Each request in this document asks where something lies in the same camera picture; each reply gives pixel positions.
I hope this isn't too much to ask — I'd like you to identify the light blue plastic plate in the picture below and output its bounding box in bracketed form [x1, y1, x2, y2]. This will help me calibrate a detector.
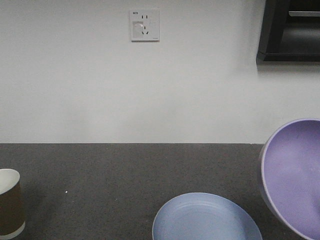
[152, 192, 262, 240]

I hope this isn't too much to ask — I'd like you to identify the purple plastic bowl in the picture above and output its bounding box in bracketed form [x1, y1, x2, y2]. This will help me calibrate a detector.
[257, 118, 320, 240]

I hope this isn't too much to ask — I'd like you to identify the white wall power socket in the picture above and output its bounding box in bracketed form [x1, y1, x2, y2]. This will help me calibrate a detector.
[129, 9, 160, 42]

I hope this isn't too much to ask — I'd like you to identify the brown paper cup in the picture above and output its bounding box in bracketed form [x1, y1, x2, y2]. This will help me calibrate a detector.
[0, 168, 26, 240]

